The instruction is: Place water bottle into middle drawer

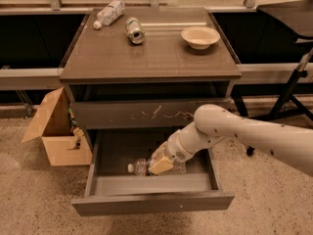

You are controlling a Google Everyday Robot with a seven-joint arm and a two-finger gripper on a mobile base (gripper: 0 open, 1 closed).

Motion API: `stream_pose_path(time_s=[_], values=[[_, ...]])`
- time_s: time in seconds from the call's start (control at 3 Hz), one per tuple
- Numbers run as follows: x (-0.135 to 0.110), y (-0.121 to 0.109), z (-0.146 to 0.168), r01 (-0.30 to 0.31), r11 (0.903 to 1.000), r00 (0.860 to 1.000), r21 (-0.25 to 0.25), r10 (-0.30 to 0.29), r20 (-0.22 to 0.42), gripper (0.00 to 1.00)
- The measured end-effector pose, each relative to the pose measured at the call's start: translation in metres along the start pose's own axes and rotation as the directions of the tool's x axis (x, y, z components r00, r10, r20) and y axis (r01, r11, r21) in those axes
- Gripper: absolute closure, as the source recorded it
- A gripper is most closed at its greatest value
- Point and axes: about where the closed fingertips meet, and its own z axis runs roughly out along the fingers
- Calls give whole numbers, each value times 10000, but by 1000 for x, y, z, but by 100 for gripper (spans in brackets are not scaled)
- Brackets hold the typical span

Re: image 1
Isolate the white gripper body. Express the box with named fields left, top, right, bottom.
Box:
left=165, top=134, right=193, bottom=163

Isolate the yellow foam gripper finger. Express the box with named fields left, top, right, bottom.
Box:
left=148, top=156, right=174, bottom=175
left=152, top=141, right=166, bottom=161

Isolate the clear plastic water bottle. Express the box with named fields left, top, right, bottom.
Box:
left=127, top=158, right=187, bottom=176

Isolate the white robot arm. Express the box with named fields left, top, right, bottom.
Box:
left=149, top=104, right=313, bottom=176

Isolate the scratched grey middle drawer front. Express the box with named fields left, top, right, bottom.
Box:
left=71, top=99, right=231, bottom=129

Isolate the open grey bottom drawer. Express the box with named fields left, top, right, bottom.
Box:
left=72, top=127, right=235, bottom=216

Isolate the grey drawer cabinet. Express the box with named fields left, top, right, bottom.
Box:
left=61, top=7, right=241, bottom=144

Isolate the white labelled plastic bottle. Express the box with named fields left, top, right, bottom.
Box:
left=93, top=0, right=125, bottom=29

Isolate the open cardboard box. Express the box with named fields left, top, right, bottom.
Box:
left=22, top=88, right=92, bottom=165

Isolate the white shallow bowl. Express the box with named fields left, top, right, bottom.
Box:
left=181, top=26, right=220, bottom=50

